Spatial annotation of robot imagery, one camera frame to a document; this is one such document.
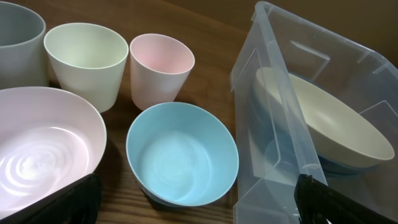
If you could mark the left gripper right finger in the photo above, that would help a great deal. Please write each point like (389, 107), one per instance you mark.
(319, 204)

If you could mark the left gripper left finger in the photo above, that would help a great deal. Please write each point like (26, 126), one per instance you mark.
(77, 203)

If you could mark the pink small bowl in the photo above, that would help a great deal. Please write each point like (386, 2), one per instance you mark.
(50, 138)

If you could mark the dark blue plate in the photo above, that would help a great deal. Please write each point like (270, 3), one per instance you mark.
(263, 130)

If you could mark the cream large bowl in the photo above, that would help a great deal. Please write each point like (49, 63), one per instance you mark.
(337, 131)

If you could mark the clear plastic storage container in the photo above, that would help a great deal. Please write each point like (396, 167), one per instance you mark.
(361, 78)

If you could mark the light blue small bowl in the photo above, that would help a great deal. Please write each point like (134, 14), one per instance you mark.
(181, 155)

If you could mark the cream plastic cup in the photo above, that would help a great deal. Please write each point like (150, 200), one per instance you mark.
(88, 60)

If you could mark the grey plastic cup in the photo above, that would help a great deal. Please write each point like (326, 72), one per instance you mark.
(23, 57)

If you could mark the pink plastic cup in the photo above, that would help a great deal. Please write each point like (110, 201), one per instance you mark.
(159, 67)

